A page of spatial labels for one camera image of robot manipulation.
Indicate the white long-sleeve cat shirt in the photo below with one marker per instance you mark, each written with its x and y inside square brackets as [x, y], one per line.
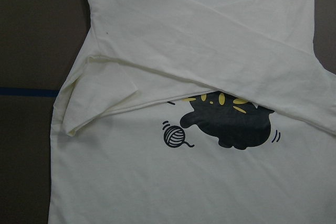
[195, 111]

